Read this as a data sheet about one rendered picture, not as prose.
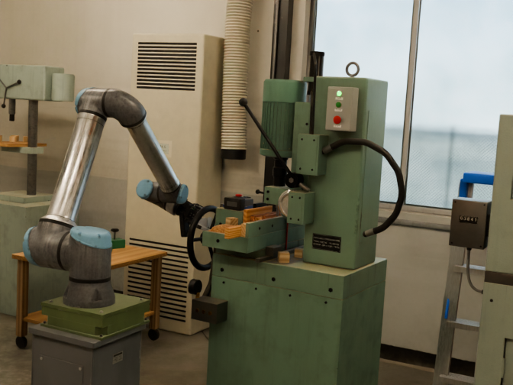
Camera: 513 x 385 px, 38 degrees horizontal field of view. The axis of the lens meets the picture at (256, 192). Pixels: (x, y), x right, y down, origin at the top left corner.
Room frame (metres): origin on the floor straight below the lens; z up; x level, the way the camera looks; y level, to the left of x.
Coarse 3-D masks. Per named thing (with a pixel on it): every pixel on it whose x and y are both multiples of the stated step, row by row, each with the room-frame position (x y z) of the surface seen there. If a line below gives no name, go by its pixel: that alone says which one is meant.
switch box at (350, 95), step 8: (328, 88) 2.76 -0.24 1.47; (336, 88) 2.75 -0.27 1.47; (344, 88) 2.73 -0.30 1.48; (352, 88) 2.72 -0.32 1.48; (328, 96) 2.76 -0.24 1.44; (336, 96) 2.74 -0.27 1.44; (344, 96) 2.73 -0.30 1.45; (352, 96) 2.72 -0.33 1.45; (328, 104) 2.76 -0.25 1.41; (344, 104) 2.73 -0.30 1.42; (352, 104) 2.72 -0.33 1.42; (328, 112) 2.76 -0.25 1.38; (336, 112) 2.74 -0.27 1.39; (344, 112) 2.72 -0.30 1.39; (352, 112) 2.72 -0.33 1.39; (328, 120) 2.76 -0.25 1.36; (344, 120) 2.72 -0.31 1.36; (352, 120) 2.73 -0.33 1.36; (328, 128) 2.76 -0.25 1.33; (336, 128) 2.74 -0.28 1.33; (344, 128) 2.72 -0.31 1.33; (352, 128) 2.73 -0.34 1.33
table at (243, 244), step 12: (288, 228) 3.04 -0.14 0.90; (300, 228) 3.14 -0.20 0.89; (204, 240) 2.87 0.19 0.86; (216, 240) 2.83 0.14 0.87; (228, 240) 2.81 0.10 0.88; (240, 240) 2.78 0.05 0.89; (252, 240) 2.79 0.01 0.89; (264, 240) 2.87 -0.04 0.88; (276, 240) 2.96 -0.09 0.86; (288, 240) 3.04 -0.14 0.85
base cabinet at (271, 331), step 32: (224, 288) 2.91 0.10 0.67; (256, 288) 2.83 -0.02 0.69; (384, 288) 3.02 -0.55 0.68; (256, 320) 2.83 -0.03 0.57; (288, 320) 2.76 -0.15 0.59; (320, 320) 2.69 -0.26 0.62; (352, 320) 2.74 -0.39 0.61; (224, 352) 2.90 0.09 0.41; (256, 352) 2.82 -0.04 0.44; (288, 352) 2.76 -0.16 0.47; (320, 352) 2.69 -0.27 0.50; (352, 352) 2.76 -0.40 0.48; (224, 384) 2.89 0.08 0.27; (256, 384) 2.82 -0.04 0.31; (288, 384) 2.75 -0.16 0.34; (320, 384) 2.68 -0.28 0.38; (352, 384) 2.78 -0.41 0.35
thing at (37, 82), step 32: (0, 64) 4.87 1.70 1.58; (0, 96) 4.86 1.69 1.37; (32, 96) 4.72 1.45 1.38; (64, 96) 4.66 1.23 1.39; (32, 128) 4.81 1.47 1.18; (32, 160) 4.81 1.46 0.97; (0, 192) 4.85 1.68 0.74; (32, 192) 4.82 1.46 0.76; (0, 224) 4.64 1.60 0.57; (32, 224) 4.59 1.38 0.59; (0, 256) 4.64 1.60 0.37; (0, 288) 4.63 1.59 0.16; (32, 288) 4.60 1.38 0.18; (64, 288) 4.85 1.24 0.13
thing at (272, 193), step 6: (270, 186) 3.04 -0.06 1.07; (276, 186) 3.05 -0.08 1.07; (282, 186) 3.07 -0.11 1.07; (264, 192) 3.04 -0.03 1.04; (270, 192) 3.03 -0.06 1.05; (276, 192) 3.01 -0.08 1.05; (264, 198) 3.04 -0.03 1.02; (270, 198) 3.03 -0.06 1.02; (276, 198) 3.01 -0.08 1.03; (276, 204) 3.01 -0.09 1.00
